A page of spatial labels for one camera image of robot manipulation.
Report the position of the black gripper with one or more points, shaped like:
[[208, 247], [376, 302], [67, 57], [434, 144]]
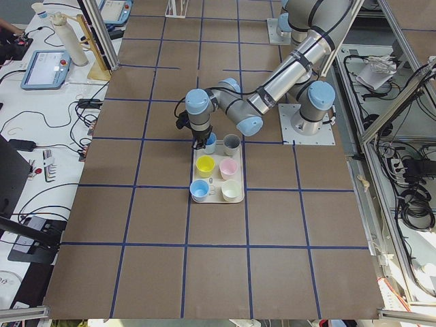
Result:
[[201, 135]]

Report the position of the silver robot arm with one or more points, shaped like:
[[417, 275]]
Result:
[[284, 27], [317, 28]]

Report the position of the yellow plastic cup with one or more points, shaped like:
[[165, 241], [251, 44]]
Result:
[[205, 166]]

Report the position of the grey plastic cup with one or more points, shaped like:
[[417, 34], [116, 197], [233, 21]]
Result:
[[231, 143]]

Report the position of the pink plastic cup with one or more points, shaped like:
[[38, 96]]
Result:
[[228, 167]]

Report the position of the light blue plastic cup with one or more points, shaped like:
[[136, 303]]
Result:
[[199, 190]]

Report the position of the cream plastic cup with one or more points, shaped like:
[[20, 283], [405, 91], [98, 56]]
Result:
[[231, 190]]

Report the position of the cream plastic tray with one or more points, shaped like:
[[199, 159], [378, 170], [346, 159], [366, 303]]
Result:
[[215, 181]]

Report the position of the wooden stand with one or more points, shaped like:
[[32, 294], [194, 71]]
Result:
[[98, 71]]

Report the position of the hex key set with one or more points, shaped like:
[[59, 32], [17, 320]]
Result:
[[49, 166]]

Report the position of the blue teach pendant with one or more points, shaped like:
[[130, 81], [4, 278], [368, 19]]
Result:
[[47, 70], [115, 12]]

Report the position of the black power adapter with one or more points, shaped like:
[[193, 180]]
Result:
[[22, 145]]

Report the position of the cream cylindrical bottle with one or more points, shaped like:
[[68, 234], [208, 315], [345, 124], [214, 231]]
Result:
[[69, 39]]

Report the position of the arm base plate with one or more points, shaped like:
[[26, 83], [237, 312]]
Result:
[[296, 130], [275, 35]]

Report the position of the white wire rack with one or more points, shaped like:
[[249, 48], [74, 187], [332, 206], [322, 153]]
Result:
[[176, 8]]

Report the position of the aluminium frame post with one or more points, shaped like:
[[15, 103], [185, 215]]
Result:
[[100, 35]]

